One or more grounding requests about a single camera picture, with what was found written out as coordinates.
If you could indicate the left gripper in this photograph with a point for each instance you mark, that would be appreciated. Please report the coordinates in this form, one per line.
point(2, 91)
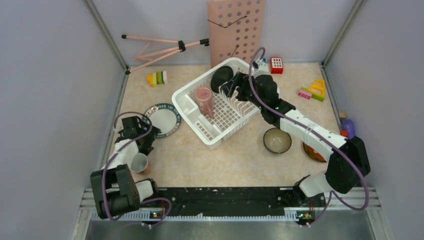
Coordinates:
point(146, 147)

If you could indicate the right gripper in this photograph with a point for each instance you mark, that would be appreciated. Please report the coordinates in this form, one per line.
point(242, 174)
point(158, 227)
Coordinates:
point(240, 79)

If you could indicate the white plate green rim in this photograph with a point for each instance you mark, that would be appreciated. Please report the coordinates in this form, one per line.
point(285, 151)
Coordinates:
point(165, 117)

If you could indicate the white plastic dish rack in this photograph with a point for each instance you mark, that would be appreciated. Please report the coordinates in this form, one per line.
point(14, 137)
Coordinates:
point(230, 114)

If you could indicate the dark bowl beige inside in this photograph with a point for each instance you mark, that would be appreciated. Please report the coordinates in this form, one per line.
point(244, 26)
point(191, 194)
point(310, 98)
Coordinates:
point(277, 141)

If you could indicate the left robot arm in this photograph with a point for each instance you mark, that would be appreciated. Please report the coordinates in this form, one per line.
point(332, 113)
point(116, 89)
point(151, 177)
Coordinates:
point(114, 189)

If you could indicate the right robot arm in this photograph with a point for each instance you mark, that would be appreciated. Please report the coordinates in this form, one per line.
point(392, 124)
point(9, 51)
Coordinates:
point(347, 159)

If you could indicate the pink mug white inside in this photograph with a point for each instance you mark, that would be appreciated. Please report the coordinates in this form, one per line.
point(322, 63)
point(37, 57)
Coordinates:
point(140, 164)

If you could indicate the red toy block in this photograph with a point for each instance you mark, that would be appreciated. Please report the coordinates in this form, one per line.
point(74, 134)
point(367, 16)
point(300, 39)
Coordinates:
point(276, 65)

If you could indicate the striped toy block stack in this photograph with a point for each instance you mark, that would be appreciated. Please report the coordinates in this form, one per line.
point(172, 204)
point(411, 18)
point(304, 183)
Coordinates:
point(157, 78)

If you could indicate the pink pegboard panel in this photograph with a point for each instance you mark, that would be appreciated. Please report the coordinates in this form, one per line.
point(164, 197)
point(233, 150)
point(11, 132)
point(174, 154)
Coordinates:
point(235, 28)

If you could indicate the pink toy brick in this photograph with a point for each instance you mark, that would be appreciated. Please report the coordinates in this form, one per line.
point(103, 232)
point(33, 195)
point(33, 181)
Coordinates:
point(305, 94)

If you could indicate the green toy brick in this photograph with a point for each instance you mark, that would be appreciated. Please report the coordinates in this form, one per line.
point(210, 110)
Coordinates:
point(316, 96)

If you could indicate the yellow toy triangle block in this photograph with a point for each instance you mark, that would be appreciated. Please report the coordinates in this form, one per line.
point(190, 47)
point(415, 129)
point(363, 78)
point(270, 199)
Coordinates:
point(318, 88)

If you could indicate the orange saucer plate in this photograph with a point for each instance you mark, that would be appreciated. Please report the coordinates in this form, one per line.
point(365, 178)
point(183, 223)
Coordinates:
point(312, 154)

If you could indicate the small wooden cube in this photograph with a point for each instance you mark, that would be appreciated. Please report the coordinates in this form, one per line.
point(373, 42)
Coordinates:
point(342, 116)

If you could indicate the small red toy ball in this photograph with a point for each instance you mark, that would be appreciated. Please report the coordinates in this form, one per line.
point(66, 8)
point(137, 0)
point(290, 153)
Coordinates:
point(344, 133)

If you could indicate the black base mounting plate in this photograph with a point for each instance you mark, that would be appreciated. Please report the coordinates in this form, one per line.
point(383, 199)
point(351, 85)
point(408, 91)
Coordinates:
point(274, 196)

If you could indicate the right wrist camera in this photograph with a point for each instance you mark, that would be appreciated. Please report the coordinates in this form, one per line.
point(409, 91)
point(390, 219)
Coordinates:
point(260, 67)

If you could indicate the purple toy handle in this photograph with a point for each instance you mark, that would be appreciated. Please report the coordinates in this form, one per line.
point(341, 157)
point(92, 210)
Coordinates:
point(349, 127)

